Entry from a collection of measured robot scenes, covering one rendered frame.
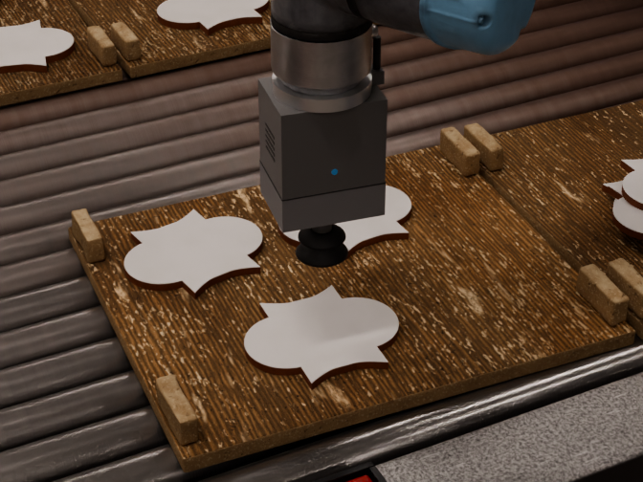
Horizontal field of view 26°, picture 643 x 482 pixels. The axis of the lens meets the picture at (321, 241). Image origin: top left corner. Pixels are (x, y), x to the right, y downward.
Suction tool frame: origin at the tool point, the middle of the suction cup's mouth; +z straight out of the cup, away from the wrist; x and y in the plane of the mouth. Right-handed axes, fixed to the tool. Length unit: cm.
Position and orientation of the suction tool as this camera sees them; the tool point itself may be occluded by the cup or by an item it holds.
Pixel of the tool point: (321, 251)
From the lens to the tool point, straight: 113.7
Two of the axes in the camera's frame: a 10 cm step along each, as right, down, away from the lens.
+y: -9.5, 1.7, -2.5
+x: 3.1, 5.4, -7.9
